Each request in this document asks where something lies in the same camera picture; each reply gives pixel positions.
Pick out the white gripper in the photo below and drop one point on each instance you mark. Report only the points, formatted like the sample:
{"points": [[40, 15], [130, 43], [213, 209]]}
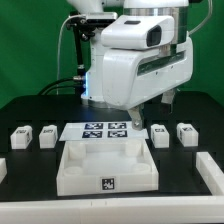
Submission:
{"points": [[128, 82]]}

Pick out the white square tabletop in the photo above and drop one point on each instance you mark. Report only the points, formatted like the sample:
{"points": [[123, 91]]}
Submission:
{"points": [[106, 166]]}

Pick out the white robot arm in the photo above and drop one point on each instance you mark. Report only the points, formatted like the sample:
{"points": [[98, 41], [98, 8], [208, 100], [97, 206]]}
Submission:
{"points": [[167, 53]]}

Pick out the white sheet with tags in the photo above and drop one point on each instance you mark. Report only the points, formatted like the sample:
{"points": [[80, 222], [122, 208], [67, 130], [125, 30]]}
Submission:
{"points": [[101, 130]]}

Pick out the white right fence piece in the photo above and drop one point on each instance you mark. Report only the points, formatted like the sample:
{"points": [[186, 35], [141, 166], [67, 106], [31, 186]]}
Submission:
{"points": [[210, 173]]}

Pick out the white fence piece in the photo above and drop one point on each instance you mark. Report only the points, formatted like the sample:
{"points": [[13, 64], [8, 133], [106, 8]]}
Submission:
{"points": [[3, 169], [210, 173]]}

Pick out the white left fence piece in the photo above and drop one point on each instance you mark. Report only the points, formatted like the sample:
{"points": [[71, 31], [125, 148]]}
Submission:
{"points": [[3, 169]]}

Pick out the black camera stand pole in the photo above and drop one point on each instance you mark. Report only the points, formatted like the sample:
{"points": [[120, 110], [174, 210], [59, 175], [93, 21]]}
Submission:
{"points": [[80, 64]]}

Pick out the black camera on stand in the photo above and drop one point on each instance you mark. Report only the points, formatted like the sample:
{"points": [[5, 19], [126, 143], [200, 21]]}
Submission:
{"points": [[99, 19]]}

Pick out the white front rail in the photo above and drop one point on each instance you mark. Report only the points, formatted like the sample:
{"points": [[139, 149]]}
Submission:
{"points": [[144, 210]]}

